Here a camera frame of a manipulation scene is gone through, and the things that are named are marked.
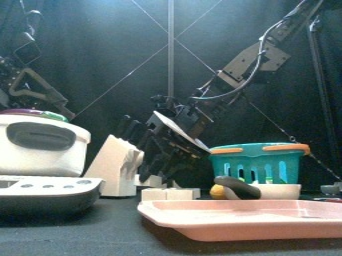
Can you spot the grey vertical frame pole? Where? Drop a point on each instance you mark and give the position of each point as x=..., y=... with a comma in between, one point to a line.
x=170, y=46

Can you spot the black frame post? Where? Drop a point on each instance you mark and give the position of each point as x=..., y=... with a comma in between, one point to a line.
x=321, y=86

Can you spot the yellow toy food piece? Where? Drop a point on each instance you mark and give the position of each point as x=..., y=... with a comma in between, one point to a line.
x=217, y=192

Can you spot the white sushi piece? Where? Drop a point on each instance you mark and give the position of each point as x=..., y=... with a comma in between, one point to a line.
x=182, y=194
x=154, y=194

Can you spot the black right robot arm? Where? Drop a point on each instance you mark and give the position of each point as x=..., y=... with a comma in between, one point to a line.
x=255, y=58

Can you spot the pink plastic tray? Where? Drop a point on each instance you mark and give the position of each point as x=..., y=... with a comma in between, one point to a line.
x=249, y=216

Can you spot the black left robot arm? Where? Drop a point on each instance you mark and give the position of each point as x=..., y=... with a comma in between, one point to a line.
x=21, y=30

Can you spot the small grey cup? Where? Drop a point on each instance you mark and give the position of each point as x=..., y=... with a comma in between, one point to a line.
x=332, y=189

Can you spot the white toy knife block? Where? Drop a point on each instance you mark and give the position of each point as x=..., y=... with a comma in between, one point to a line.
x=114, y=166

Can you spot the white bowl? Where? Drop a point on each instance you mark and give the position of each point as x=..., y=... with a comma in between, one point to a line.
x=279, y=191

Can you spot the purple green pot lid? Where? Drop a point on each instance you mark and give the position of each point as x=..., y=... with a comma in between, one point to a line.
x=41, y=113

